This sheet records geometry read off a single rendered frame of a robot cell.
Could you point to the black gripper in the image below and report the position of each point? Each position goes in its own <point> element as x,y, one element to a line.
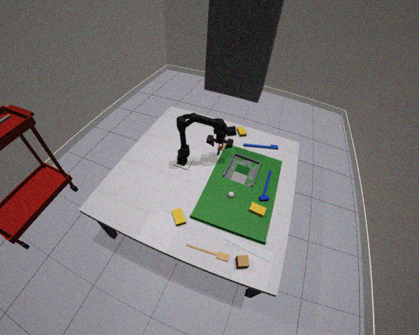
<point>211,140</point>

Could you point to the brown cube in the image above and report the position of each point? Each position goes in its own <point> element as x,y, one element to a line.
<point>242,261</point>

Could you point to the yellow rectangular block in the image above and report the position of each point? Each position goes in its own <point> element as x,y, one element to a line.
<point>178,217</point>
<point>241,132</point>
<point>257,209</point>

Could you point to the green flat mat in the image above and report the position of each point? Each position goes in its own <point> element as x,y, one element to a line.
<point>215,206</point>

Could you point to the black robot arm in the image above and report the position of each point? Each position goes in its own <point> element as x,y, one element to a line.
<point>220,129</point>

